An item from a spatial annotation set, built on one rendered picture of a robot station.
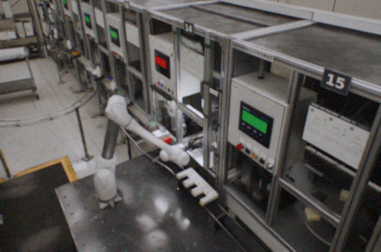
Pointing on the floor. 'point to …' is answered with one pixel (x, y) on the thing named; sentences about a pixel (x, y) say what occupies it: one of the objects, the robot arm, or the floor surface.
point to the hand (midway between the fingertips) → (202, 139)
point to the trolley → (7, 87)
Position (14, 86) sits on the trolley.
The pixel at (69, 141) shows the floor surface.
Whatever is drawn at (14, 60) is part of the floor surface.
